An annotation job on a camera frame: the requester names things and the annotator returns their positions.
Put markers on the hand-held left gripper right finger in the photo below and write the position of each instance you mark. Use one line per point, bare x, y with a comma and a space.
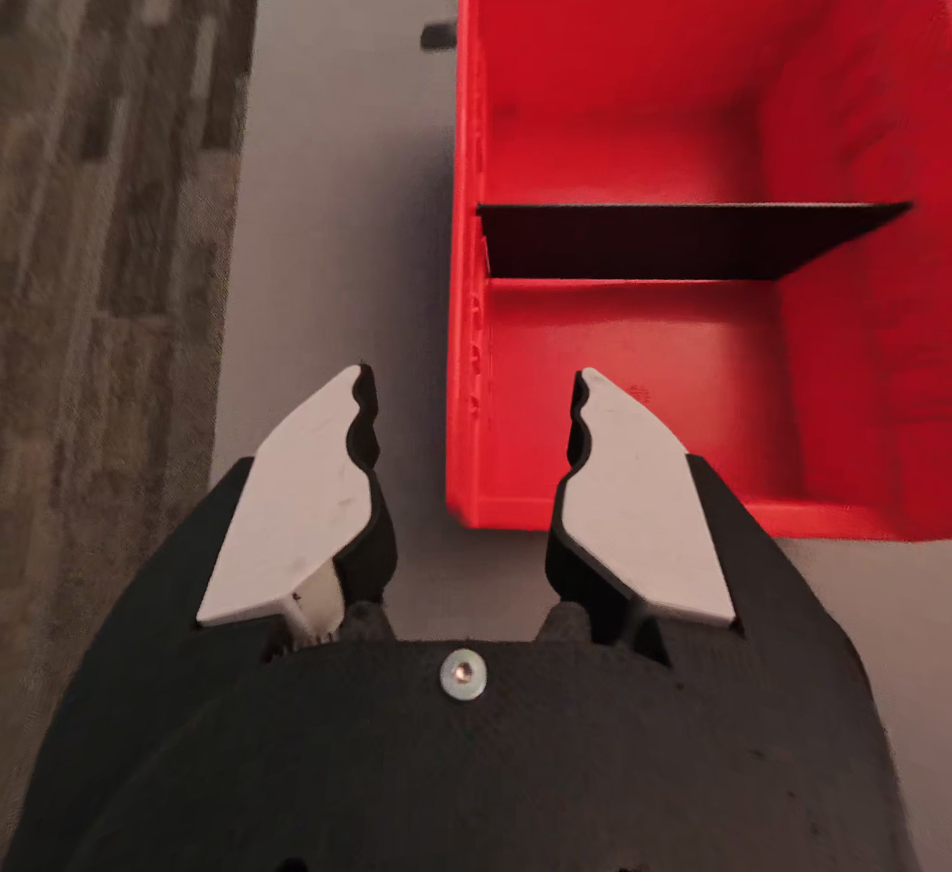
639, 507

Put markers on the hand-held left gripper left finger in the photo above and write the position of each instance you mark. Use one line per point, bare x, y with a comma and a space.
297, 500

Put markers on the red plastic bin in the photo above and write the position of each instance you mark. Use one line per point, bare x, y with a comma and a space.
632, 366

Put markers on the black bin divider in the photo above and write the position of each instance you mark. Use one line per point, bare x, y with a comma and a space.
632, 240

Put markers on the small black block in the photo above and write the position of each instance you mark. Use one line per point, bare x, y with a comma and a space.
439, 37

